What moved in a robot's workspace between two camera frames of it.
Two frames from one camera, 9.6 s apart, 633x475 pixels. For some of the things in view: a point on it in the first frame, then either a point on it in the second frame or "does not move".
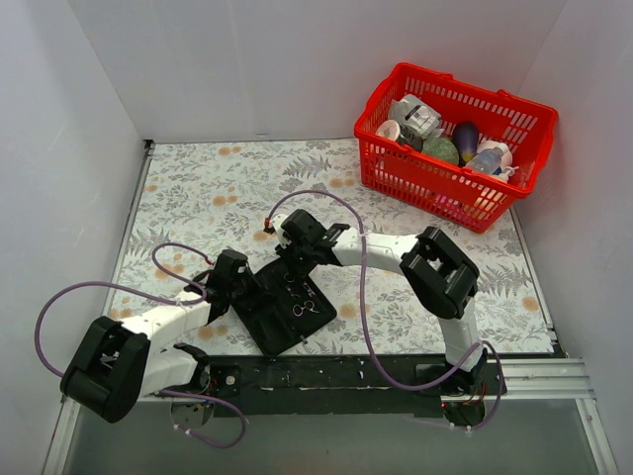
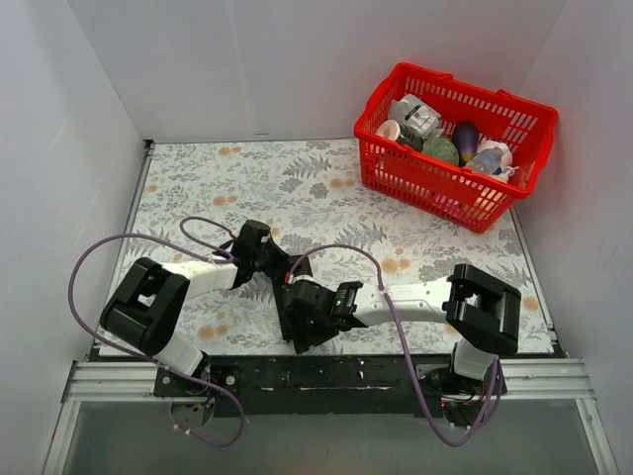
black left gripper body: [239, 290] -> [279, 257]
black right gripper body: [295, 252] -> [288, 309]
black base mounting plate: [348, 385] does not move
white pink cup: [390, 129] does not move
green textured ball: [441, 147] does not move
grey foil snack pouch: [415, 117] does not move
